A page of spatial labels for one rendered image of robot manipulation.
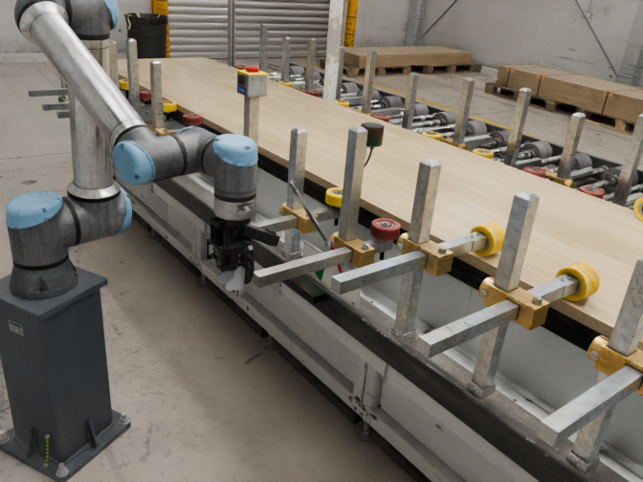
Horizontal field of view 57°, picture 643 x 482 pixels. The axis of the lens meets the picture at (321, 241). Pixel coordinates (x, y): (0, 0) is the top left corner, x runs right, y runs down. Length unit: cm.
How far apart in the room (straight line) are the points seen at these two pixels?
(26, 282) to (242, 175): 87
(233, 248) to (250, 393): 118
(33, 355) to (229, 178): 97
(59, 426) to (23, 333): 33
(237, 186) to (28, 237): 77
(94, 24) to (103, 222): 57
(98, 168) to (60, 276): 34
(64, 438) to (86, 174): 85
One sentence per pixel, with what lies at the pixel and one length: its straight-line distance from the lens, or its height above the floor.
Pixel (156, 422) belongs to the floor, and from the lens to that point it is 231.
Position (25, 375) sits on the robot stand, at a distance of 207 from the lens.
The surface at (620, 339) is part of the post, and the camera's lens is 116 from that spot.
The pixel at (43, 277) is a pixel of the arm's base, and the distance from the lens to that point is 188.
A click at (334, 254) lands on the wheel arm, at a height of 86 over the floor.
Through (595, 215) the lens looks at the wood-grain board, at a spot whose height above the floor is 90.
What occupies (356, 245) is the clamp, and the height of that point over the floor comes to 87.
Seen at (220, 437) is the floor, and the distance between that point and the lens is 224.
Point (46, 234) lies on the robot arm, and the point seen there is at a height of 79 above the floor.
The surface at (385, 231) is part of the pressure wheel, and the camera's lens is 161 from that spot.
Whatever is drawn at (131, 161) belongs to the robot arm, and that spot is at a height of 116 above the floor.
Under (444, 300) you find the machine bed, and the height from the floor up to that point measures 72.
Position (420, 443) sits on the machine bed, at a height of 17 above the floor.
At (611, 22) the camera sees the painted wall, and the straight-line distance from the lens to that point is 947.
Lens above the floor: 155
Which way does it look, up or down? 25 degrees down
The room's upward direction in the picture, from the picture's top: 5 degrees clockwise
